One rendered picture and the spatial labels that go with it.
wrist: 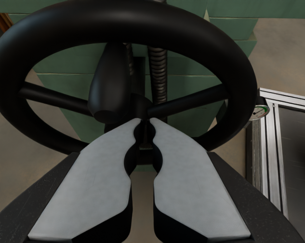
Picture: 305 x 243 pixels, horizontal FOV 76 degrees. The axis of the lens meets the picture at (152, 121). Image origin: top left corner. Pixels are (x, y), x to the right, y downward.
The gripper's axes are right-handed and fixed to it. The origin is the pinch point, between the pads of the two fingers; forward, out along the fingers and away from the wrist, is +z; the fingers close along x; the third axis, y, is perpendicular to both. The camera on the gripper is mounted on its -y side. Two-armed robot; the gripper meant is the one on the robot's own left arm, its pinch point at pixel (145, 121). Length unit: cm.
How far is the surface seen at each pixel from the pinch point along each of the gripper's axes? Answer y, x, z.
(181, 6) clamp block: -6.8, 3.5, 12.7
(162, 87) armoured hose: 3.2, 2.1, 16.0
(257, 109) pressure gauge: 11.8, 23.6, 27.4
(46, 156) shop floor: 62, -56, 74
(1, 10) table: -6.4, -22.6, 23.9
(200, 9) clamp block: -6.5, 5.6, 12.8
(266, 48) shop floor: 17, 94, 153
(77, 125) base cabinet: 24, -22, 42
